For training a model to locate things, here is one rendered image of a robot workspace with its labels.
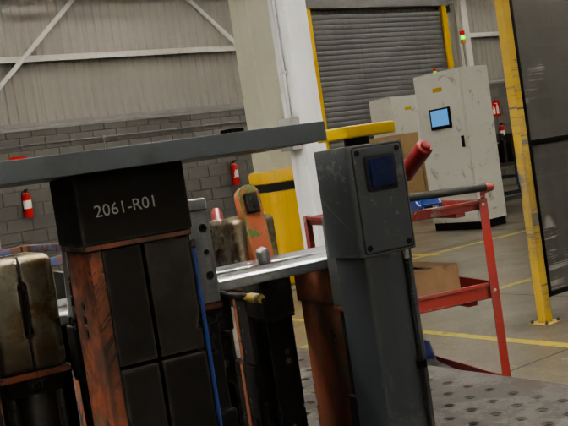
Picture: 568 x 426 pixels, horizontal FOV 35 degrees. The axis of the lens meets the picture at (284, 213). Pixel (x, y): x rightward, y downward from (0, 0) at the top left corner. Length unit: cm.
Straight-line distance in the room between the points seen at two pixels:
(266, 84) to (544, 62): 338
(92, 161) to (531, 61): 489
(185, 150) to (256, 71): 752
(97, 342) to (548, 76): 498
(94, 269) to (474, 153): 1053
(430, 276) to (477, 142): 802
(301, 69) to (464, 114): 624
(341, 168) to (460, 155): 1040
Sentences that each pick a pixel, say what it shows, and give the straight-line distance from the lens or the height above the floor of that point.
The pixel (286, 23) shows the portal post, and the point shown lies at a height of 191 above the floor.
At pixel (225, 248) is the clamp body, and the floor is 101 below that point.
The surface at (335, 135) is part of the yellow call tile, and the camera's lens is 90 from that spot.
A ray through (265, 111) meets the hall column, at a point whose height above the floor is 165.
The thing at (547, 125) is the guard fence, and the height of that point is 113.
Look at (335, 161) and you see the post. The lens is 90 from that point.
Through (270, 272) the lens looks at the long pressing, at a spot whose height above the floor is 100.
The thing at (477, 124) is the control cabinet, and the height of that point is 128.
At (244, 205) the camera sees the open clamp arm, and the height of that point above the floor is 108.
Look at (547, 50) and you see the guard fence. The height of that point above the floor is 158.
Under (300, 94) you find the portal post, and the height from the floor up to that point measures 151.
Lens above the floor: 113
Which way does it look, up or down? 3 degrees down
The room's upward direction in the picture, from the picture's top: 9 degrees counter-clockwise
